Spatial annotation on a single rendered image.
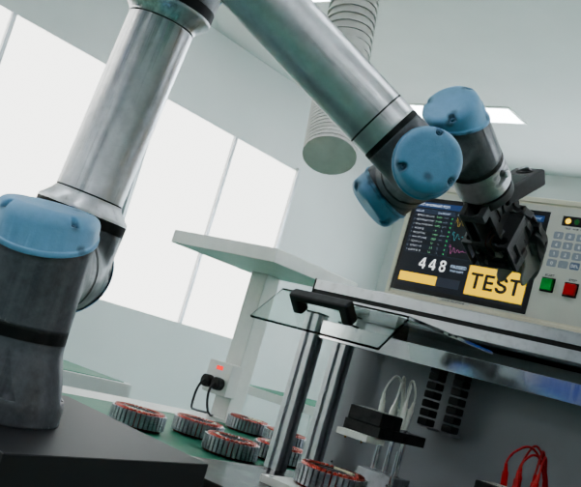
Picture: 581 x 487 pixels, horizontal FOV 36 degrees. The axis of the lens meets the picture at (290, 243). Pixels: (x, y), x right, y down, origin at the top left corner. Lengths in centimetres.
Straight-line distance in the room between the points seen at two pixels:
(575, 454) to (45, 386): 87
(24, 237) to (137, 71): 28
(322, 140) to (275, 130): 523
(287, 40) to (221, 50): 636
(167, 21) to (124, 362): 598
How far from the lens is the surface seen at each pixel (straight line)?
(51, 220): 95
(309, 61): 99
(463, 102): 112
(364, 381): 171
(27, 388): 96
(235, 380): 245
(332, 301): 127
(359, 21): 290
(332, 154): 263
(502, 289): 147
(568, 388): 136
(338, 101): 99
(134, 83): 111
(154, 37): 112
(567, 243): 145
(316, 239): 839
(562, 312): 142
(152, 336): 713
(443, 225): 155
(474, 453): 158
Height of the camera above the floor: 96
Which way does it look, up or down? 7 degrees up
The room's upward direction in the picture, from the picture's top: 16 degrees clockwise
